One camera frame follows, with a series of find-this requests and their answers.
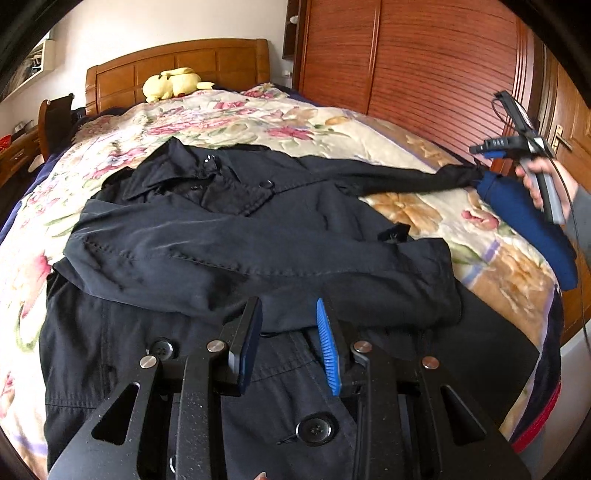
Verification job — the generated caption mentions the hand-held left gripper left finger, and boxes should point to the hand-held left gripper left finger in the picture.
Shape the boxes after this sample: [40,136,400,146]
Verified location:
[46,296,264,480]

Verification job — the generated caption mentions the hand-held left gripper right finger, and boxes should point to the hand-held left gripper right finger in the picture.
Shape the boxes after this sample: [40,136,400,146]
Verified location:
[315,298,532,480]

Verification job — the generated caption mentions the black coat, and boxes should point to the black coat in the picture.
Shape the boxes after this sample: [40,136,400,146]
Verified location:
[39,138,541,480]

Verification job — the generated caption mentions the person's right hand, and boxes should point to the person's right hand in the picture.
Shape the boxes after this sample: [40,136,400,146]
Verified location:
[515,157,581,210]

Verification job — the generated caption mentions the wooden door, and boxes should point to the wooden door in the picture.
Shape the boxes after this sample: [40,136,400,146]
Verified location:
[540,58,591,344]

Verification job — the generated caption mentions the blue cloth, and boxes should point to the blue cloth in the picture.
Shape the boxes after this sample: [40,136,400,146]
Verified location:
[475,171,579,292]

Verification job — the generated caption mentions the wooden wardrobe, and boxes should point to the wooden wardrobe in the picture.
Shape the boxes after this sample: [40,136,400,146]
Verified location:
[292,0,555,168]

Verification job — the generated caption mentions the floral blanket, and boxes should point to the floral blanket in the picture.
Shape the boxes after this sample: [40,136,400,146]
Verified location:
[0,83,562,462]

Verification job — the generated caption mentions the wooden corner shelf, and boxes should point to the wooden corner shelf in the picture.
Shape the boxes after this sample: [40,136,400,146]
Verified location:
[282,0,302,61]

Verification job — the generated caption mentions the yellow plush toy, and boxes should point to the yellow plush toy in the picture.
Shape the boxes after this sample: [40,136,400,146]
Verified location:
[142,67,216,103]

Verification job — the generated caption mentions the wooden bed headboard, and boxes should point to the wooden bed headboard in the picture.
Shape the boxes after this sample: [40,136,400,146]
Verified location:
[85,39,270,116]

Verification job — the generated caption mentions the wooden chair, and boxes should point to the wooden chair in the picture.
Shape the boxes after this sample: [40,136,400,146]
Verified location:
[38,93,75,160]

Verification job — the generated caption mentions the small desk clutter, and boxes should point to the small desk clutter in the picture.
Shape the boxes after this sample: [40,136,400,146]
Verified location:
[0,120,36,151]

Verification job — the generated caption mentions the white wall shelf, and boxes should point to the white wall shelf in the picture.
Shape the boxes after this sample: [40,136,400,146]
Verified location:
[0,39,57,100]

